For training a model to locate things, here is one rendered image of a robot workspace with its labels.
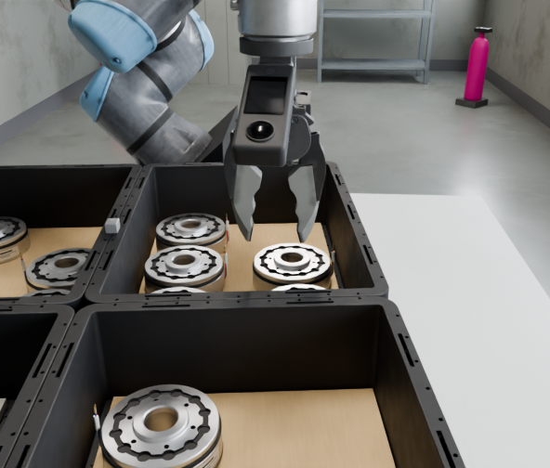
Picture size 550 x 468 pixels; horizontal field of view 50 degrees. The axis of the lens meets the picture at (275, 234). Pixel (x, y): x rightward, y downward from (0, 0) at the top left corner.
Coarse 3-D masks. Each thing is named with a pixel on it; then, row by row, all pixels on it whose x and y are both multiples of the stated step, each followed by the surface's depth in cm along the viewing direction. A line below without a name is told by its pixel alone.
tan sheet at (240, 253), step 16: (256, 224) 95; (272, 224) 95; (288, 224) 95; (320, 224) 95; (240, 240) 90; (256, 240) 90; (272, 240) 90; (288, 240) 90; (320, 240) 90; (240, 256) 85; (224, 272) 81; (240, 272) 81; (144, 288) 78; (224, 288) 78; (240, 288) 78; (336, 288) 78
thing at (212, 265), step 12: (168, 252) 80; (204, 252) 80; (156, 264) 77; (204, 264) 77; (216, 264) 77; (156, 276) 74; (168, 276) 74; (180, 276) 74; (192, 276) 75; (204, 276) 74
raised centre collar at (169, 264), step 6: (180, 252) 79; (186, 252) 79; (192, 252) 79; (168, 258) 77; (174, 258) 78; (180, 258) 78; (192, 258) 78; (198, 258) 77; (168, 264) 76; (174, 264) 76; (192, 264) 76; (198, 264) 76; (174, 270) 75; (180, 270) 75; (186, 270) 75
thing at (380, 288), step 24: (144, 168) 90; (168, 168) 91; (192, 168) 91; (216, 168) 91; (336, 168) 90; (120, 216) 74; (120, 240) 68; (360, 240) 68; (96, 288) 58; (360, 288) 58; (384, 288) 58
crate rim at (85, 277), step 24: (0, 168) 90; (24, 168) 90; (48, 168) 90; (72, 168) 90; (96, 168) 90; (120, 168) 90; (120, 192) 81; (96, 240) 68; (96, 264) 63; (72, 288) 58
